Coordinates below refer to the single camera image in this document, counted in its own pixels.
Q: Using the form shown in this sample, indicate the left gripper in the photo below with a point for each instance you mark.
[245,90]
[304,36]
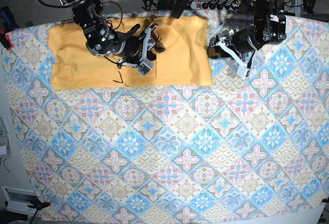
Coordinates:
[233,44]

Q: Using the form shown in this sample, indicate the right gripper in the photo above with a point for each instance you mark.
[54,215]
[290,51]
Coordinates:
[139,51]

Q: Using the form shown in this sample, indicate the yellow T-shirt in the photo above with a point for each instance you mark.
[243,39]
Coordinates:
[184,62]

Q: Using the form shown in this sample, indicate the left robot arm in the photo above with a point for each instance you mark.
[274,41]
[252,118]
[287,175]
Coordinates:
[269,27]

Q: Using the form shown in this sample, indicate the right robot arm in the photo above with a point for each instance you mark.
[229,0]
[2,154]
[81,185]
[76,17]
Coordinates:
[102,38]

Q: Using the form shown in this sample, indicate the black clamp on table edge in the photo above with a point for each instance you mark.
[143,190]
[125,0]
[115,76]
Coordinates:
[178,8]

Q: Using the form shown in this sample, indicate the patterned blue pink tablecloth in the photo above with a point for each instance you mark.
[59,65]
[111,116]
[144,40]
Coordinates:
[236,150]

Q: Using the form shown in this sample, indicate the red black clamp left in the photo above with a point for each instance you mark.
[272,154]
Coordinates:
[5,40]

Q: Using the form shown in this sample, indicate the orange black clamp bottom left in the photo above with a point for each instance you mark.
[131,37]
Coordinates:
[38,205]

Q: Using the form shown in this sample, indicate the white power strip red switch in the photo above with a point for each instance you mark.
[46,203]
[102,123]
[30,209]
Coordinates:
[209,6]

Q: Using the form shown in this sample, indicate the blue handled tool left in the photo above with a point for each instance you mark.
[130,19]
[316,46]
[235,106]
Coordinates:
[9,19]

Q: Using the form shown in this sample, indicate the white aluminium rail bottom left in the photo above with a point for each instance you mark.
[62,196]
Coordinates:
[17,200]

